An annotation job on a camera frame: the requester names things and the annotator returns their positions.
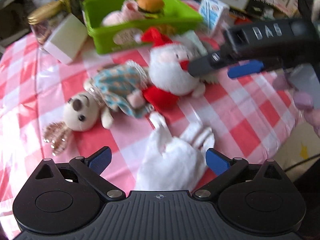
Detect Santa Claus plush toy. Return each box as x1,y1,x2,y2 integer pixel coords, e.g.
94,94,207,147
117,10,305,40
127,27,219,112

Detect white plush toy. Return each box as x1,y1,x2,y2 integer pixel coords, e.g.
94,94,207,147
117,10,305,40
135,112,215,192

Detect hamburger plush toy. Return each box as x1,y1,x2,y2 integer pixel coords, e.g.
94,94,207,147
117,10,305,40
136,0,165,19

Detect mouse plush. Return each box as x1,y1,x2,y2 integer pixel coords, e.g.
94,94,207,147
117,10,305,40
43,60,154,156

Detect pink fluffy plush toy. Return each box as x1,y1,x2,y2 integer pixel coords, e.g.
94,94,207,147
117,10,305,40
101,0,145,27

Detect pink checkered tablecloth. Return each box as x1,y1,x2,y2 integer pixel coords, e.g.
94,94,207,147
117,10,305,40
0,0,304,240

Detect blue white milk carton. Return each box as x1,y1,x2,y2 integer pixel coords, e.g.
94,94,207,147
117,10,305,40
199,0,233,37

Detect green plastic cookie bin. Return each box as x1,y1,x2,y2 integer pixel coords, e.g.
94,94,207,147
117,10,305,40
82,0,202,54

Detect gold lid cookie jar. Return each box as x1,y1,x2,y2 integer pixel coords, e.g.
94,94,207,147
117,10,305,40
28,1,66,51

